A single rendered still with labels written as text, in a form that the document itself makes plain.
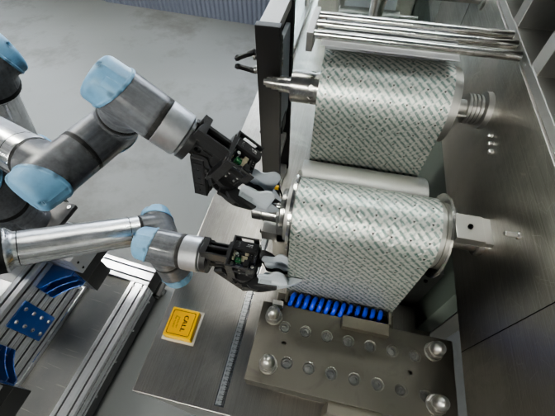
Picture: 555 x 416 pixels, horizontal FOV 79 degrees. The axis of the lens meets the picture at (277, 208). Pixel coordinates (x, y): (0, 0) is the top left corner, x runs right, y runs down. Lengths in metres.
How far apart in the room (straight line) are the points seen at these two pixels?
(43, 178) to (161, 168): 1.96
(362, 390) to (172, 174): 1.99
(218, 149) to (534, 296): 0.47
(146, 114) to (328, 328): 0.54
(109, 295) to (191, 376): 1.03
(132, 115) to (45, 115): 2.82
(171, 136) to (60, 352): 1.43
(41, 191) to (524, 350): 0.67
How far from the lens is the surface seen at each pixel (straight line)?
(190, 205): 2.24
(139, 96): 0.54
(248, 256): 0.68
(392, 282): 0.67
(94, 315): 1.83
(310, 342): 0.75
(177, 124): 0.54
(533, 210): 0.56
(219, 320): 0.90
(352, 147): 0.73
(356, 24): 0.70
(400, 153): 0.74
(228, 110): 2.87
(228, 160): 0.52
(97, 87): 0.54
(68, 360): 1.81
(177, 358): 0.90
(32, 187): 0.58
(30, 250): 0.87
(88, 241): 0.87
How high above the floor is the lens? 1.75
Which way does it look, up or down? 54 degrees down
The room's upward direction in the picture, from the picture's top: straight up
